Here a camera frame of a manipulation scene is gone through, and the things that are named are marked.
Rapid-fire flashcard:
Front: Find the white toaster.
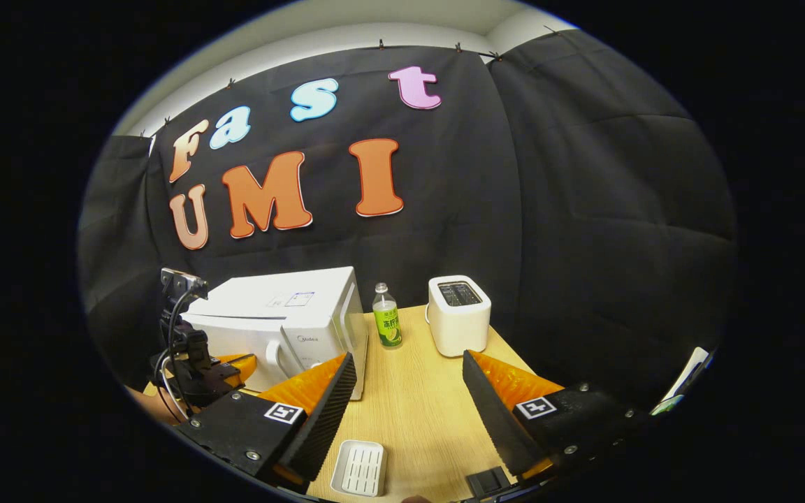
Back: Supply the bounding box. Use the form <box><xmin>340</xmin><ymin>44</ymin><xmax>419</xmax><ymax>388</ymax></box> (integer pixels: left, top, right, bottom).
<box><xmin>425</xmin><ymin>275</ymin><xmax>492</xmax><ymax>358</ymax></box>

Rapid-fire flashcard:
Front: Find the white rectangular ribbed tray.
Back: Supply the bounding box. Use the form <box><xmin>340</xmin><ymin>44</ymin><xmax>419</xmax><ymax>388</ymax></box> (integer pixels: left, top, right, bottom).
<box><xmin>331</xmin><ymin>439</ymin><xmax>387</xmax><ymax>497</ymax></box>

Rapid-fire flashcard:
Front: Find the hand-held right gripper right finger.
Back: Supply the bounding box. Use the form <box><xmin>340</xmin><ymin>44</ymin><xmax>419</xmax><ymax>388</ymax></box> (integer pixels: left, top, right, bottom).
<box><xmin>462</xmin><ymin>349</ymin><xmax>655</xmax><ymax>483</ymax></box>

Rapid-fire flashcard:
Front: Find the white microwave oven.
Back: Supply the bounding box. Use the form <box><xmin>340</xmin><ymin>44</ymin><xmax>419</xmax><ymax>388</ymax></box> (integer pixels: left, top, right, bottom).
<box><xmin>180</xmin><ymin>266</ymin><xmax>370</xmax><ymax>401</ymax></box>

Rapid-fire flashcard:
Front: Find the green label drink bottle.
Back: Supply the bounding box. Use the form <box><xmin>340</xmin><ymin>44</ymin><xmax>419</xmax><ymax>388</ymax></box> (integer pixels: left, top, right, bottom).
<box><xmin>372</xmin><ymin>282</ymin><xmax>403</xmax><ymax>349</ymax></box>

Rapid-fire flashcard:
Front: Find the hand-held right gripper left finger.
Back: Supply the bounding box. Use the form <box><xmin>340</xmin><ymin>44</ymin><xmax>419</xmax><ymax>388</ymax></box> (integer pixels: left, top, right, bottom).
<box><xmin>175</xmin><ymin>351</ymin><xmax>358</xmax><ymax>490</ymax></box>

